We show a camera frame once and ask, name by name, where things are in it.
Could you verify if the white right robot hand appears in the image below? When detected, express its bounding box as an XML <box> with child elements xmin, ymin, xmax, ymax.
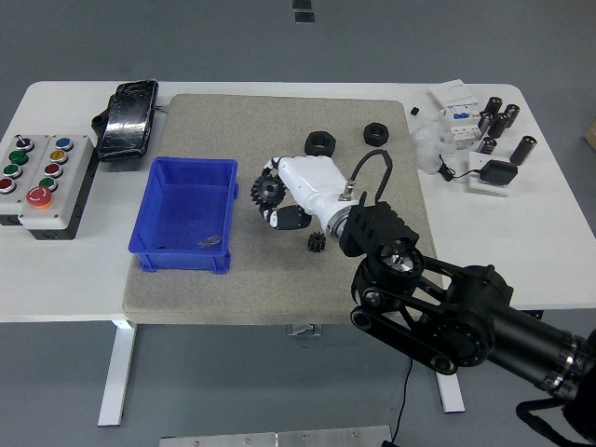
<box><xmin>262</xmin><ymin>156</ymin><xmax>360</xmax><ymax>233</ymax></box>

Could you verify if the large black gear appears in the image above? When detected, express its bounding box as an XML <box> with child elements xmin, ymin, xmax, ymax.
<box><xmin>251</xmin><ymin>168</ymin><xmax>287</xmax><ymax>211</ymax></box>

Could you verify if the black hex nut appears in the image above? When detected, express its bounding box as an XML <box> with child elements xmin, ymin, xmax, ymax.
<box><xmin>362</xmin><ymin>121</ymin><xmax>392</xmax><ymax>147</ymax></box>
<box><xmin>305</xmin><ymin>130</ymin><xmax>336</xmax><ymax>157</ymax></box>

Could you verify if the white cardboard box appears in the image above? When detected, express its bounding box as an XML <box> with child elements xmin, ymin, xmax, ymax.
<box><xmin>427</xmin><ymin>79</ymin><xmax>480</xmax><ymax>110</ymax></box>

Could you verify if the grey emergency-stop control box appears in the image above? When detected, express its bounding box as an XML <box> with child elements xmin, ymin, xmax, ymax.
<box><xmin>17</xmin><ymin>134</ymin><xmax>97</xmax><ymax>241</ymax></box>

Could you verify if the grey-brown mat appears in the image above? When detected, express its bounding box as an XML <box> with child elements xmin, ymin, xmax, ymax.
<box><xmin>121</xmin><ymin>93</ymin><xmax>440</xmax><ymax>327</ymax></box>

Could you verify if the clear plastic bag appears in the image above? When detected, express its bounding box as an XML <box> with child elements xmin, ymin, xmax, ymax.
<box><xmin>409</xmin><ymin>117</ymin><xmax>455</xmax><ymax>176</ymax></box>

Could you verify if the blue plastic bin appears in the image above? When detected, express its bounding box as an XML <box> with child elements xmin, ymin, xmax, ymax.
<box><xmin>128</xmin><ymin>156</ymin><xmax>240</xmax><ymax>275</ymax></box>

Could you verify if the white circuit breaker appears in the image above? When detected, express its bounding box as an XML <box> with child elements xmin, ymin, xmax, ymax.
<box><xmin>439</xmin><ymin>100</ymin><xmax>483</xmax><ymax>153</ymax></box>

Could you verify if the white square plate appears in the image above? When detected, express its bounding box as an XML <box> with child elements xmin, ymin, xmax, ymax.
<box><xmin>465</xmin><ymin>150</ymin><xmax>511</xmax><ymax>198</ymax></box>

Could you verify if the black power adapter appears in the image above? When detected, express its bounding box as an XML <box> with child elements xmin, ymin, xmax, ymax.
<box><xmin>479</xmin><ymin>159</ymin><xmax>520</xmax><ymax>188</ymax></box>

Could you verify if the black wrapped pack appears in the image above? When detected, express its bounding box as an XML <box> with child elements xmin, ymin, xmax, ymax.
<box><xmin>90</xmin><ymin>79</ymin><xmax>160</xmax><ymax>164</ymax></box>

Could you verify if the white table leg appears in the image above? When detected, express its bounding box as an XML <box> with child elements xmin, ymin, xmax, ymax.
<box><xmin>96</xmin><ymin>320</ymin><xmax>138</xmax><ymax>427</ymax></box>
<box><xmin>435</xmin><ymin>370</ymin><xmax>467</xmax><ymax>414</ymax></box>

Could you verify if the black adapter cord with plug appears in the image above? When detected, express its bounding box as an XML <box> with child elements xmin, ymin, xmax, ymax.
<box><xmin>436</xmin><ymin>155</ymin><xmax>485</xmax><ymax>183</ymax></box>

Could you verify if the grey under-table bracket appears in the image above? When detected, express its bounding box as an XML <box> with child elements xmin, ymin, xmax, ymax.
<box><xmin>285</xmin><ymin>323</ymin><xmax>324</xmax><ymax>338</ymax></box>

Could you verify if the black floor cable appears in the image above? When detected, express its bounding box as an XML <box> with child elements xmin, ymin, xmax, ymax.
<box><xmin>382</xmin><ymin>357</ymin><xmax>415</xmax><ymax>447</ymax></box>

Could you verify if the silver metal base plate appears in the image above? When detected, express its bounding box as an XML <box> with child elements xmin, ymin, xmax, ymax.
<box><xmin>158</xmin><ymin>425</ymin><xmax>395</xmax><ymax>447</ymax></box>

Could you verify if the black braided strap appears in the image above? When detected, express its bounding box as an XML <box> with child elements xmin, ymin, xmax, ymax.
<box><xmin>514</xmin><ymin>399</ymin><xmax>596</xmax><ymax>447</ymax></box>

